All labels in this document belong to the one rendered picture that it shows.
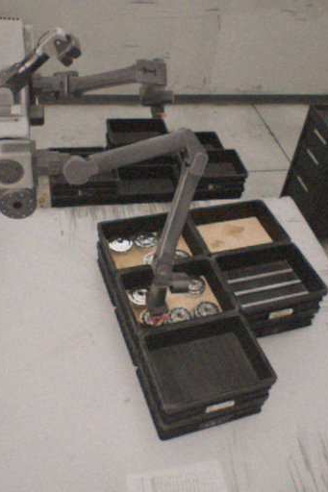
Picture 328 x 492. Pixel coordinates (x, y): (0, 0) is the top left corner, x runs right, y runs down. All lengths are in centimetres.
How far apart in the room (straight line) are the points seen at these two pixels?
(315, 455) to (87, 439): 78
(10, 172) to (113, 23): 326
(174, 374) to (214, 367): 15
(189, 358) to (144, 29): 343
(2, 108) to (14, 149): 20
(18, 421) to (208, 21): 384
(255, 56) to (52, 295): 355
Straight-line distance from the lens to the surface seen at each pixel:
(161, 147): 161
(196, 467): 182
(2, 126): 163
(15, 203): 195
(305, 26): 524
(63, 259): 233
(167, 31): 481
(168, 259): 169
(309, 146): 349
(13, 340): 206
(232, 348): 193
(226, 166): 341
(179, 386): 180
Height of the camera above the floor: 236
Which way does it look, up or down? 43 degrees down
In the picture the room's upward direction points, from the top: 8 degrees clockwise
